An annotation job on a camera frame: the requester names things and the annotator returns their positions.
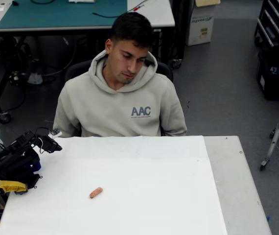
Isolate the white plastic bag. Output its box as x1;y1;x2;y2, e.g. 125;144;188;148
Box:
27;72;44;85

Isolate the white gripper camera board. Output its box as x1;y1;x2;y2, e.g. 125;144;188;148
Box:
48;129;63;138

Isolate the white workbench with black frame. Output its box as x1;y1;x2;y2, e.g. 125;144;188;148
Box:
0;0;186;124

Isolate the green cutting mat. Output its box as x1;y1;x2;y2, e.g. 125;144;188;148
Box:
0;0;128;29

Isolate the man in beige hoodie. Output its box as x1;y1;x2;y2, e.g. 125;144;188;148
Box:
52;11;188;138

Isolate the thin dark rod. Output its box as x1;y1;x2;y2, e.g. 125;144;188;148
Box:
92;12;120;19

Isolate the white paper sheet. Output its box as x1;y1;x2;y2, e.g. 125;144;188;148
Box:
0;156;228;235

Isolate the white cardboard box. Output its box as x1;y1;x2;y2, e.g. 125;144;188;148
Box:
185;0;221;47

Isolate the black storage bin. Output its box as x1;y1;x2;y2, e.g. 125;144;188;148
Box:
256;50;279;101

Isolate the small orange sausage-shaped object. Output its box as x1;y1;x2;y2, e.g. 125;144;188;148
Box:
89;187;103;199

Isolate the black drawer rack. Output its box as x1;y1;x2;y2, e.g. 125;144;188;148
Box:
254;0;279;48

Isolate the black office chair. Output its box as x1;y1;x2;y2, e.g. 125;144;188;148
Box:
65;59;174;137

